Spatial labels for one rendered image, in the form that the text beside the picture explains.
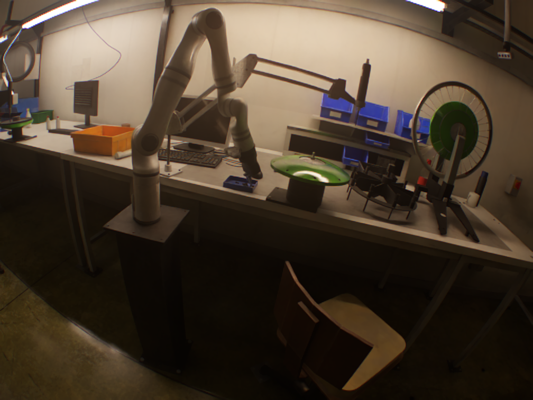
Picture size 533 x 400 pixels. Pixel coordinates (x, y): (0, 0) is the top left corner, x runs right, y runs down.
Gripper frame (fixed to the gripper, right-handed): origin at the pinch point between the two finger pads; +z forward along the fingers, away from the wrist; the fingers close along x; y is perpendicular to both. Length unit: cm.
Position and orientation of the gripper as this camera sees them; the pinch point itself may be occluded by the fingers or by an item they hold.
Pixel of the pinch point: (251, 185)
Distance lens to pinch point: 109.7
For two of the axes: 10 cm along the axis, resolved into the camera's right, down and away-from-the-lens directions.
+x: -6.5, -3.9, 6.5
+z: 2.1, 7.4, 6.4
